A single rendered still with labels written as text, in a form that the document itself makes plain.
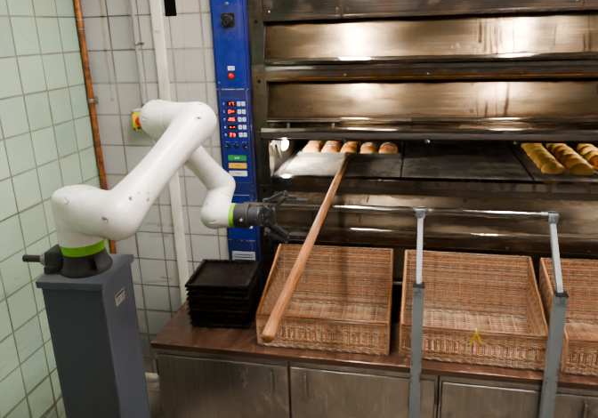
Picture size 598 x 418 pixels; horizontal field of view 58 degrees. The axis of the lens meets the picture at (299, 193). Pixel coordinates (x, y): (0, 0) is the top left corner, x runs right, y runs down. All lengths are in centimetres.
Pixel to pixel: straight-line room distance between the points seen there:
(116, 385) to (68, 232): 48
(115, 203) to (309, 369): 119
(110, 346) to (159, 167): 54
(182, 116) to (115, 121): 118
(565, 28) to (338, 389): 172
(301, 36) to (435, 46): 58
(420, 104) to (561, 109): 57
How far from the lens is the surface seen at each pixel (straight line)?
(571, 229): 266
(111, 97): 284
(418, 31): 244
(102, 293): 165
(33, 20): 263
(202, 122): 169
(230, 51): 253
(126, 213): 150
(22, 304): 257
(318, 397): 242
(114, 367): 177
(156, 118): 180
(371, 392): 236
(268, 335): 128
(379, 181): 253
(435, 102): 245
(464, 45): 242
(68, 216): 162
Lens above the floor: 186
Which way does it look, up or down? 17 degrees down
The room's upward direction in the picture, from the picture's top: 2 degrees counter-clockwise
